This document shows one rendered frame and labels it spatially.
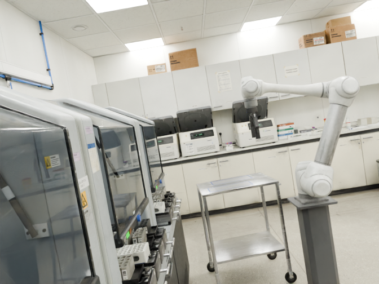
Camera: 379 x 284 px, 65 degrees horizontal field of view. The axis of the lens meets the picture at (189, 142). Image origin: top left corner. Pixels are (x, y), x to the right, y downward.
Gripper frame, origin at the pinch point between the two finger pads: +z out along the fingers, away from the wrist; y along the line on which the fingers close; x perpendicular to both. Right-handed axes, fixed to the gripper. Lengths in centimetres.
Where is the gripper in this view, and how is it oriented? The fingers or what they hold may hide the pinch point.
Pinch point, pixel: (255, 136)
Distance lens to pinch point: 211.2
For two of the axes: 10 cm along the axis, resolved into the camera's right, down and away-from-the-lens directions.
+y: 0.2, -0.6, 10.0
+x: -9.9, 1.6, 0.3
